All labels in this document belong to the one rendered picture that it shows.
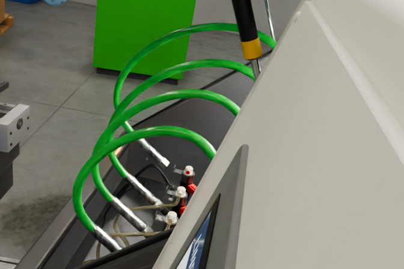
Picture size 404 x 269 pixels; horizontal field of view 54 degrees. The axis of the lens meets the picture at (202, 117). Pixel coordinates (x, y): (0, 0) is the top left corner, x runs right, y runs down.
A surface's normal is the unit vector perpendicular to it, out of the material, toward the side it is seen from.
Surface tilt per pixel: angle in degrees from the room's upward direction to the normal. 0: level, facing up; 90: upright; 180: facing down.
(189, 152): 90
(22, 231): 0
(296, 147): 76
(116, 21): 90
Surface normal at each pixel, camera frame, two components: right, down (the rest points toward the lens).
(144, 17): 0.08, 0.44
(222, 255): -0.90, -0.44
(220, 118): -0.16, 0.40
